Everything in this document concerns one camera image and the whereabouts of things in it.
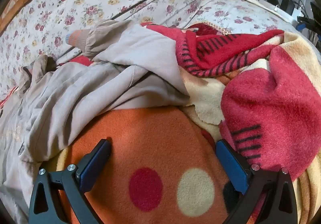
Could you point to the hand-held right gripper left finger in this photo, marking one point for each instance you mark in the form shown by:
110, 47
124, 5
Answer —
93, 166

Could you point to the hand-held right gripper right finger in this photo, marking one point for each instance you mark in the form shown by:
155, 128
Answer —
232, 166

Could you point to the beige jacket with striped cuffs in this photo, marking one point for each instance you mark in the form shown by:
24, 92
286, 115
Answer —
100, 83

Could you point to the orange red dotted fleece blanket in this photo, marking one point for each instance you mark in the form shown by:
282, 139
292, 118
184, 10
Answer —
150, 138

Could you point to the white charger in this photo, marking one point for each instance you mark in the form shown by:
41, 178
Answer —
297, 13

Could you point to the black power adapter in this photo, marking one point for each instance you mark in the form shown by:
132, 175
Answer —
287, 4

